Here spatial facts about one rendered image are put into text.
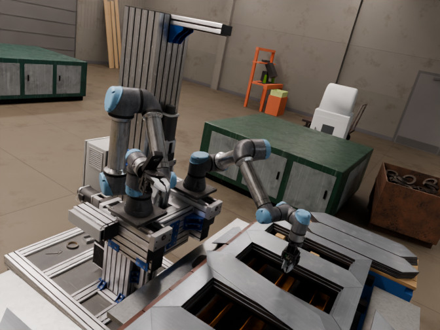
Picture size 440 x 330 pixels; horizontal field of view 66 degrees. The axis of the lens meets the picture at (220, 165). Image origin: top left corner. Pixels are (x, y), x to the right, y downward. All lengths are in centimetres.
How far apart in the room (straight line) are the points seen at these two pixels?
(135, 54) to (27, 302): 124
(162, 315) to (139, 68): 120
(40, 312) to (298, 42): 1180
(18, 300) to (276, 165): 351
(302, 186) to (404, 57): 794
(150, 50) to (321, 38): 1059
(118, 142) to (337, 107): 572
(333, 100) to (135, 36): 549
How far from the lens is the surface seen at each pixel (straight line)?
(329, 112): 690
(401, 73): 1166
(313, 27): 1235
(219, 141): 475
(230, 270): 185
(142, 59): 189
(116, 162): 168
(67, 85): 827
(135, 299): 188
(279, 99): 1086
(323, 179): 419
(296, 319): 172
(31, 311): 133
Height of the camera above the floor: 197
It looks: 20 degrees down
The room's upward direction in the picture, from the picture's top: 12 degrees clockwise
